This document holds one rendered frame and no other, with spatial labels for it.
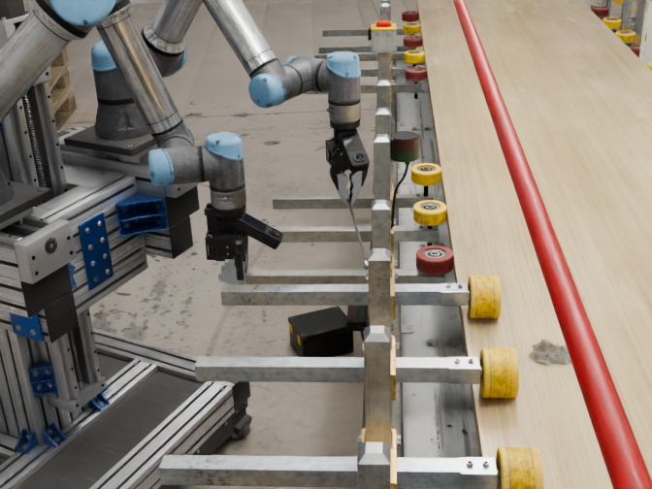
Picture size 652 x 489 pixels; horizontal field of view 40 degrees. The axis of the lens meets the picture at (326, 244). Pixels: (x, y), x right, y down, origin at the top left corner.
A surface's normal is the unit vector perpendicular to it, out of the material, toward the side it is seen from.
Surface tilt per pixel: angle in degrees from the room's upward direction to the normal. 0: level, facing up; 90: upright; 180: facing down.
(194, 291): 0
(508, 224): 0
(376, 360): 90
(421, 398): 0
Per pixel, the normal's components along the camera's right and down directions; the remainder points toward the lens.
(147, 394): -0.04, -0.90
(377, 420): -0.07, 0.44
